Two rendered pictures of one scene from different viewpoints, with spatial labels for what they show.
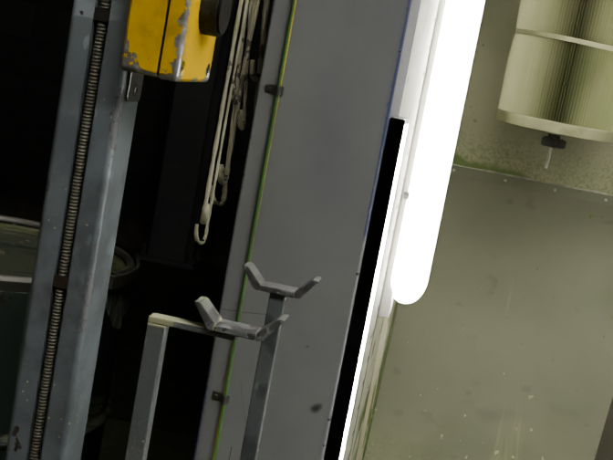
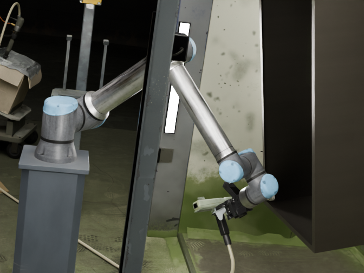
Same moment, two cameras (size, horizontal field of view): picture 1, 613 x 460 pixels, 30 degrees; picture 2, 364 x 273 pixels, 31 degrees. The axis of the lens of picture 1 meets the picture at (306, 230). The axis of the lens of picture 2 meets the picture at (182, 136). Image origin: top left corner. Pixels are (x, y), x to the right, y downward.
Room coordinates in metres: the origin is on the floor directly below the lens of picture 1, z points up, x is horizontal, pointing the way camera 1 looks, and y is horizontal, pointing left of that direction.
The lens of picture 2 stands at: (0.51, -3.58, 1.55)
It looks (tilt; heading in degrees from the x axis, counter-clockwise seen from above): 14 degrees down; 72
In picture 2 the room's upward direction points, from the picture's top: 8 degrees clockwise
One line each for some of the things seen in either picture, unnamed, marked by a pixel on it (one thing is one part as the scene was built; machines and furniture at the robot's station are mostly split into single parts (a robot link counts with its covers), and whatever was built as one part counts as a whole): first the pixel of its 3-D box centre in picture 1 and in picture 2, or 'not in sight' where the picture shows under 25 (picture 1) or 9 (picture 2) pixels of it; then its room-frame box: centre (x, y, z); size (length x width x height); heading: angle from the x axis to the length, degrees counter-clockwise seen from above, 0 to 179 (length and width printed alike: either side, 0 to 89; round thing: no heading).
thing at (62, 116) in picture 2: not in sight; (60, 117); (0.87, -0.65, 0.83); 0.17 x 0.15 x 0.18; 44
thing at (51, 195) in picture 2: not in sight; (49, 221); (0.86, -0.65, 0.32); 0.31 x 0.31 x 0.64; 83
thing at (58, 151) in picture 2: not in sight; (56, 146); (0.86, -0.65, 0.69); 0.19 x 0.19 x 0.10
